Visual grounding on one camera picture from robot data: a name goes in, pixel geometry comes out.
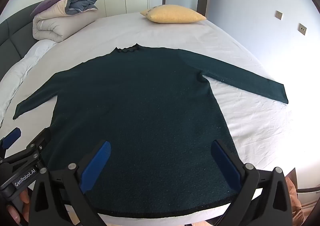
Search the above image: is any bed with white sheet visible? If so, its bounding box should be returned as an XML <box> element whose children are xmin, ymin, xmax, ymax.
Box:
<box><xmin>0</xmin><ymin>11</ymin><xmax>302</xmax><ymax>226</ymax></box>

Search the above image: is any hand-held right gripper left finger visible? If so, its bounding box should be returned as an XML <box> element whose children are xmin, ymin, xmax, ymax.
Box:
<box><xmin>29</xmin><ymin>140</ymin><xmax>112</xmax><ymax>226</ymax></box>

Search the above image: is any yellow pillow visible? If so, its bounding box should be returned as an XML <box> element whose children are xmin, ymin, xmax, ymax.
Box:
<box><xmin>139</xmin><ymin>5</ymin><xmax>207</xmax><ymax>24</ymax></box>

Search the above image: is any blue-grey crumpled cloth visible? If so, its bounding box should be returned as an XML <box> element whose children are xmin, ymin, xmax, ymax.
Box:
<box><xmin>65</xmin><ymin>0</ymin><xmax>98</xmax><ymax>15</ymax></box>

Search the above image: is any purple pillow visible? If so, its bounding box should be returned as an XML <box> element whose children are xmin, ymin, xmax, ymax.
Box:
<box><xmin>30</xmin><ymin>0</ymin><xmax>77</xmax><ymax>16</ymax></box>

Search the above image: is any white quilt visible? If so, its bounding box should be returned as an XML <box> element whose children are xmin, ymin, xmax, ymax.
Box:
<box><xmin>0</xmin><ymin>39</ymin><xmax>58</xmax><ymax>126</ymax></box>

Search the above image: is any brown cloth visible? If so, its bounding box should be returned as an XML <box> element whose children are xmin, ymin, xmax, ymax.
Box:
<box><xmin>284</xmin><ymin>168</ymin><xmax>304</xmax><ymax>226</ymax></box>

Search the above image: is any dark green sweater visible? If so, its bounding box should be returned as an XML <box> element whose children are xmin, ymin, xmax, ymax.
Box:
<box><xmin>13</xmin><ymin>43</ymin><xmax>289</xmax><ymax>219</ymax></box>

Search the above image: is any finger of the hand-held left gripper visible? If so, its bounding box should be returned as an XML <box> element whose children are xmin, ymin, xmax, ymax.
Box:
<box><xmin>14</xmin><ymin>128</ymin><xmax>52</xmax><ymax>164</ymax></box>
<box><xmin>0</xmin><ymin>127</ymin><xmax>22</xmax><ymax>157</ymax></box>

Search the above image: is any grey padded headboard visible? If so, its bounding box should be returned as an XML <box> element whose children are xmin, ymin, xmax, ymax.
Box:
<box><xmin>0</xmin><ymin>0</ymin><xmax>50</xmax><ymax>79</ymax></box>

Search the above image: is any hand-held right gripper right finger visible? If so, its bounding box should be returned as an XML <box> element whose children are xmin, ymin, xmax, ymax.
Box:
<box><xmin>211</xmin><ymin>139</ymin><xmax>293</xmax><ymax>226</ymax></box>

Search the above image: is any person's left hand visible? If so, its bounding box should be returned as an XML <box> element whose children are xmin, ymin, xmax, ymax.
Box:
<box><xmin>7</xmin><ymin>189</ymin><xmax>31</xmax><ymax>223</ymax></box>

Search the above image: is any folded beige duvet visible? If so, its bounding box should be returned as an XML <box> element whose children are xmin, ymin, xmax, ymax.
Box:
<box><xmin>32</xmin><ymin>0</ymin><xmax>99</xmax><ymax>43</ymax></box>

